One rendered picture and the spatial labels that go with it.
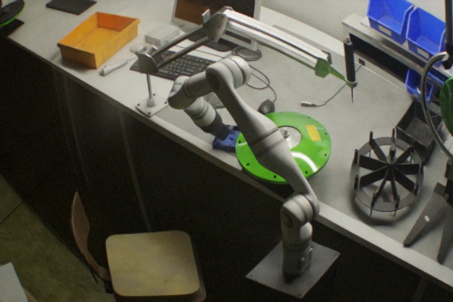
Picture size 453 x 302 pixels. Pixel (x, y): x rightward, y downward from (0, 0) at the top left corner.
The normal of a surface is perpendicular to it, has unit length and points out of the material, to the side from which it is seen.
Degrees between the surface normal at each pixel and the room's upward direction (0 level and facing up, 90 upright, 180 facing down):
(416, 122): 0
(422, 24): 90
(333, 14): 90
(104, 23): 86
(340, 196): 0
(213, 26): 90
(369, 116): 0
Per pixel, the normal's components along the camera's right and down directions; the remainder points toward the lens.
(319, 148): 0.24, -0.61
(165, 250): -0.10, -0.73
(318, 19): -0.67, 0.55
